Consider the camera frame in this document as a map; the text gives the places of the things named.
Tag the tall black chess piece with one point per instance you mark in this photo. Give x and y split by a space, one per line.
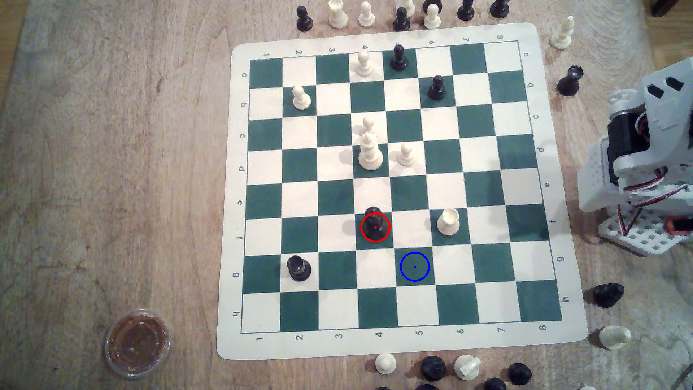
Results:
374 223

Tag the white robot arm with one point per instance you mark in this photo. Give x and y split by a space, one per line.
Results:
601 179

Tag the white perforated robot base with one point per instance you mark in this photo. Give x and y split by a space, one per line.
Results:
644 238

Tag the white chess bishop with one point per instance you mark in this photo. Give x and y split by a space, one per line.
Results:
371 154
562 35

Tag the white chess pawn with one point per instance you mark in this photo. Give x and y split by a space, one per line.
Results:
370 122
406 155
301 98
432 19
385 363
366 16
364 65

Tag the black chess rook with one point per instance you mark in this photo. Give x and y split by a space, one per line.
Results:
299 269

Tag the white chess rook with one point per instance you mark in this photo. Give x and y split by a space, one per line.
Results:
338 15
448 222

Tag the green and white chess mat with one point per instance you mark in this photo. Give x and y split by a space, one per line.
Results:
487 162

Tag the black chess knight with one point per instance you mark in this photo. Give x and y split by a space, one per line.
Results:
433 368
607 295

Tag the black chess queen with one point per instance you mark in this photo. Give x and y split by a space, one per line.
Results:
427 388

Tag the white chess knight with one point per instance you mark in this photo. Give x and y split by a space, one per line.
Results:
466 367

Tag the black chess bishop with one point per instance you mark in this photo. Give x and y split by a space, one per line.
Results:
568 84

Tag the dark wooden furniture piece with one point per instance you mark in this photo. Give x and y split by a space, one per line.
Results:
665 6

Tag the clear plastic sauce cup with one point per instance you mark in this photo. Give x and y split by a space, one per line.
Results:
137 344

